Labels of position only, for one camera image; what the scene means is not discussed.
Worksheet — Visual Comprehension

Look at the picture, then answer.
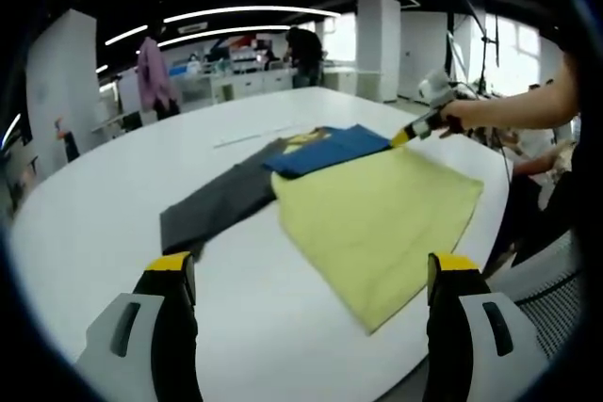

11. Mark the wide white square pillar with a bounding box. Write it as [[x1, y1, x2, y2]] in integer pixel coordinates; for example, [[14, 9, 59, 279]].
[[25, 8, 112, 153]]

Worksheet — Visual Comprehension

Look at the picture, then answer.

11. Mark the person's right hand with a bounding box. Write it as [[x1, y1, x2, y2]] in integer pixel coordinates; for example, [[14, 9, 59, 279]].
[[437, 98, 486, 140]]

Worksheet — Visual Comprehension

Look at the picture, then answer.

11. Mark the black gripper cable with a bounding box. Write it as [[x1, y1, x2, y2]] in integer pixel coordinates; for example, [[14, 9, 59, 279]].
[[489, 128, 514, 177]]

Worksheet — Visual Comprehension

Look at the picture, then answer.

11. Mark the black cabinet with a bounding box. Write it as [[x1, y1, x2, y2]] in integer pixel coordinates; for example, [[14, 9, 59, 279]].
[[63, 131, 81, 163]]

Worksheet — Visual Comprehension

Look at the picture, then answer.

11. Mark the grey mesh chair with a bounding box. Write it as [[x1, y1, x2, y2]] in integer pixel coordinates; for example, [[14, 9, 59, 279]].
[[489, 232, 585, 361]]

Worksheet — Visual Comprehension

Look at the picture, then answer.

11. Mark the narrow white square pillar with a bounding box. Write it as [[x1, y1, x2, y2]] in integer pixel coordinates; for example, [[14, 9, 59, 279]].
[[355, 0, 404, 103]]

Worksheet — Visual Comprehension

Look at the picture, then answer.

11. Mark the white cabinet row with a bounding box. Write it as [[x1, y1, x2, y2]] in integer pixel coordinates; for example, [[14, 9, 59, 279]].
[[178, 62, 302, 105]]

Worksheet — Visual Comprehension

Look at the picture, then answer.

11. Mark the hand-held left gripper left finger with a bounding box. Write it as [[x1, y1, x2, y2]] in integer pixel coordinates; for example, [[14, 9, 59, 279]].
[[74, 250, 204, 402]]

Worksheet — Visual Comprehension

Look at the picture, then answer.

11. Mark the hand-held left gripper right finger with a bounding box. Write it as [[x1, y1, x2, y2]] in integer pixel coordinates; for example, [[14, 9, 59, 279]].
[[426, 252, 550, 402]]

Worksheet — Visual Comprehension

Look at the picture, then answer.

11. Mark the white ceiling light strip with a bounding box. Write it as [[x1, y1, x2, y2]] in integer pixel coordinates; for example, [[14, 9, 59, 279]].
[[162, 6, 343, 25], [157, 24, 292, 49]]

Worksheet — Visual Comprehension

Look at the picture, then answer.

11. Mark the yellow blue grey garment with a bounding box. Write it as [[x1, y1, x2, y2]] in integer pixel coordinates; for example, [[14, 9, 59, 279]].
[[159, 123, 485, 335]]

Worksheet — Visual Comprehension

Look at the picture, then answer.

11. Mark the black tripod stand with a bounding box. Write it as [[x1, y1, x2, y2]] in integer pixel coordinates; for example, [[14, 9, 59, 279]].
[[464, 0, 501, 95]]

